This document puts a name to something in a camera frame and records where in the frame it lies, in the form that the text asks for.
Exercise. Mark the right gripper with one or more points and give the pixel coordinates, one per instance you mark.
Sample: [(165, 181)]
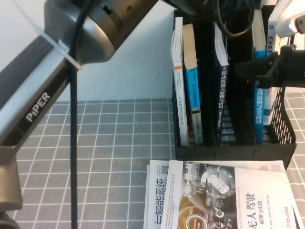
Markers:
[(291, 69)]

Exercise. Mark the white car suspension book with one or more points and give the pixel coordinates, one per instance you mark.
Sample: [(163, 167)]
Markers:
[(271, 107)]

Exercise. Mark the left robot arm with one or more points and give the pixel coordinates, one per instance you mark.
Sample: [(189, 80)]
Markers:
[(35, 100)]

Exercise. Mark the blue hardcover mechanism book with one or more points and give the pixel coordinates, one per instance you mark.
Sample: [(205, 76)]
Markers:
[(258, 114)]

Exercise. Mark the dark navy robotics book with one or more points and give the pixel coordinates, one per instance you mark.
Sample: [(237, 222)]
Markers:
[(222, 95)]

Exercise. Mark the blue-spine book yellowed pages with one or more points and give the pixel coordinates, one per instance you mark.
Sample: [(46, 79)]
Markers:
[(191, 90)]

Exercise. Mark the black mesh book stand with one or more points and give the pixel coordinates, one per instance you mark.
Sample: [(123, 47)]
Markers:
[(238, 152)]

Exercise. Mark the white book orange-striped spine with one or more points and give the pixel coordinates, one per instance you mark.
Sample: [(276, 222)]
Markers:
[(179, 95)]

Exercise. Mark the autonomous driving book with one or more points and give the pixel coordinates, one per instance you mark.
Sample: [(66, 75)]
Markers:
[(262, 202)]

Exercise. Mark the white intelligent systems book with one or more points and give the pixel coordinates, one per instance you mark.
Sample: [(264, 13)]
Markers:
[(157, 202)]

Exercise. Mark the grey checked tablecloth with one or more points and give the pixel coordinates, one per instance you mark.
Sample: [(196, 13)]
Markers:
[(107, 143)]

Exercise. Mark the white zip tie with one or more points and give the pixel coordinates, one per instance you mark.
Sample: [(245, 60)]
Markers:
[(54, 45)]

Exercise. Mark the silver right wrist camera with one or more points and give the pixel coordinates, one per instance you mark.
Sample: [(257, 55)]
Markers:
[(288, 25)]

